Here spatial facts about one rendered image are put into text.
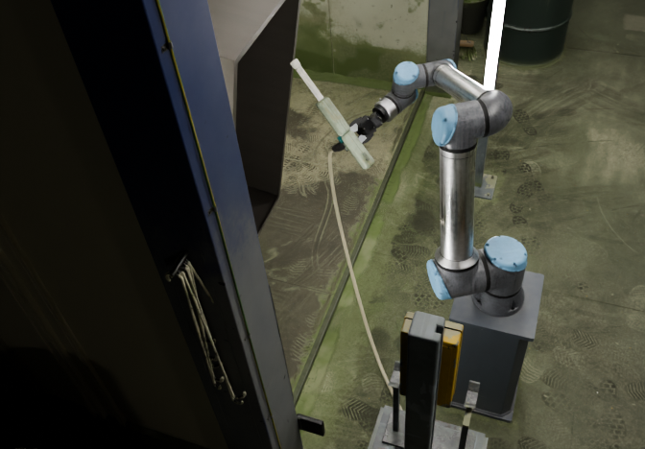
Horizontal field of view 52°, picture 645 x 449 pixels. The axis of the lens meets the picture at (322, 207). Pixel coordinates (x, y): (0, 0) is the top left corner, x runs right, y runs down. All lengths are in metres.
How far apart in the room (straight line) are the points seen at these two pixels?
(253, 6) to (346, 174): 1.87
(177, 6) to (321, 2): 3.32
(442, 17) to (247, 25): 2.28
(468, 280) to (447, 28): 2.28
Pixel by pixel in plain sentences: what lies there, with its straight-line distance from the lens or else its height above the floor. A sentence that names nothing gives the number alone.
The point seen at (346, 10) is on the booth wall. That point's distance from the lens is 4.40.
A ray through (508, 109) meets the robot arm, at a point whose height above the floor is 1.45.
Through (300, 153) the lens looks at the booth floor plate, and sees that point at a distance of 4.08.
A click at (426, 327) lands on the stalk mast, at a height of 1.64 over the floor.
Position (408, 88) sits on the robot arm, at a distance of 2.54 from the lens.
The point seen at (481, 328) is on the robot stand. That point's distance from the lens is 2.50.
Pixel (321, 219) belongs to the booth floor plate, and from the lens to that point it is 3.66.
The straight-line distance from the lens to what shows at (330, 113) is 2.45.
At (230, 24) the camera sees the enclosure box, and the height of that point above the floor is 1.65.
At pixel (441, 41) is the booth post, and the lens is 4.33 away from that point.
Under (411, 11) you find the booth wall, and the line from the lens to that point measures 4.28.
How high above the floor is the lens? 2.68
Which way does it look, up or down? 45 degrees down
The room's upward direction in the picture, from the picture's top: 6 degrees counter-clockwise
